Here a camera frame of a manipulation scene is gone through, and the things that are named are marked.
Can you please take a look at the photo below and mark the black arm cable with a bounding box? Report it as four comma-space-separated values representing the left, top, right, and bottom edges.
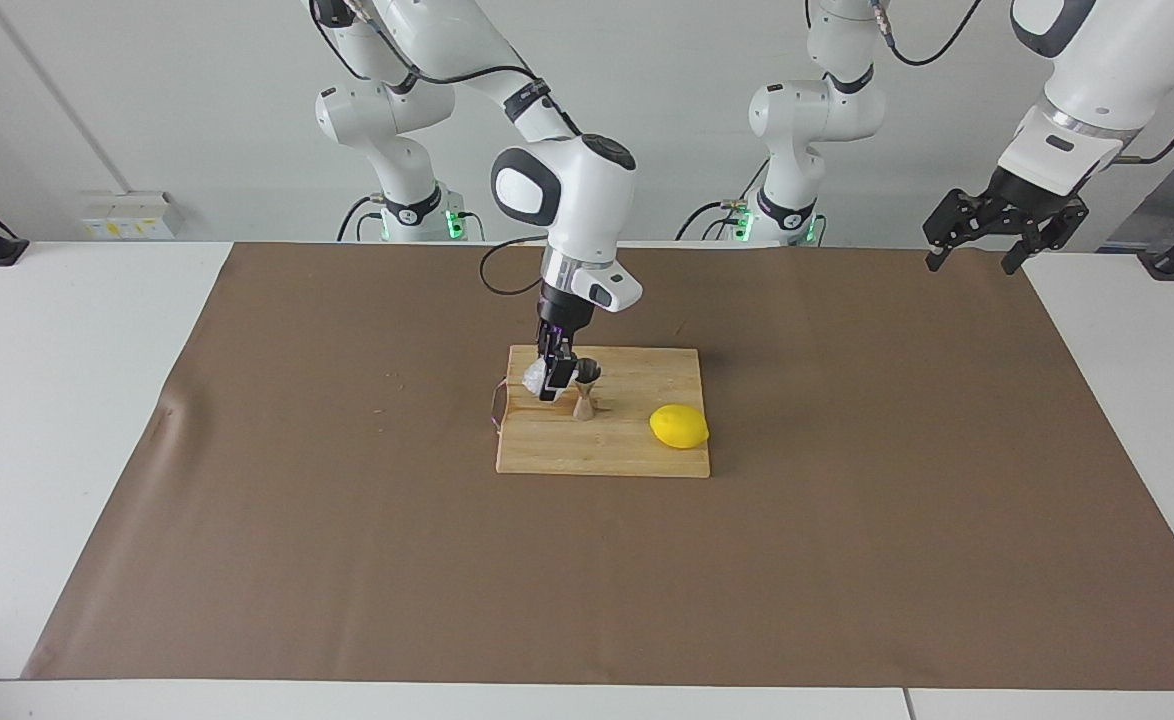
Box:
869, 0, 1174, 166
309, 0, 583, 297

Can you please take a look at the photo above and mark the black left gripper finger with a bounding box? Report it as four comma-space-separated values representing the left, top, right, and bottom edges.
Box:
923, 187, 995, 274
1001, 200, 1091, 277

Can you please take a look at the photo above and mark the wooden cutting board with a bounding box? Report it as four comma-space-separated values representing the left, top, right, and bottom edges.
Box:
490, 345, 712, 479

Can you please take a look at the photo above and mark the black left base cable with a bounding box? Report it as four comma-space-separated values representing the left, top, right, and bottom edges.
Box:
674, 150, 770, 242

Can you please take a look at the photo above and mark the yellow lemon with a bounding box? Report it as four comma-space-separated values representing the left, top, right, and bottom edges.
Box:
649, 404, 710, 450

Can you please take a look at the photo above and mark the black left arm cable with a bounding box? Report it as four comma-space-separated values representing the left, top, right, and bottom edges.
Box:
869, 0, 1174, 166

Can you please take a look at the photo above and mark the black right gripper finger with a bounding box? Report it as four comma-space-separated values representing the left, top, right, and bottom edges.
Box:
537, 348, 579, 404

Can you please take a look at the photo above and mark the brown paper table mat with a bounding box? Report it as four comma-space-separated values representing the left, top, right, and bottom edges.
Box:
22, 243, 1174, 691

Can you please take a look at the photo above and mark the white wall socket box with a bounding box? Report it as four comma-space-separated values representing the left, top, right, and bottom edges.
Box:
80, 192, 186, 241

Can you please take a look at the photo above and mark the black right base cable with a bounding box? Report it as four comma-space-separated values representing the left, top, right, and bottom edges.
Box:
335, 193, 390, 244

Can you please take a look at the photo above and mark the steel double jigger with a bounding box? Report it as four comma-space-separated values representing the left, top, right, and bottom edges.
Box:
569, 358, 603, 421

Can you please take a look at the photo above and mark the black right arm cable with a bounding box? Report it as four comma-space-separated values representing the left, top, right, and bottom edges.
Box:
309, 0, 583, 297

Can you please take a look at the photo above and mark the black base cable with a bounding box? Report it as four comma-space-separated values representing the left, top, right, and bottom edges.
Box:
674, 150, 770, 242
335, 193, 390, 244

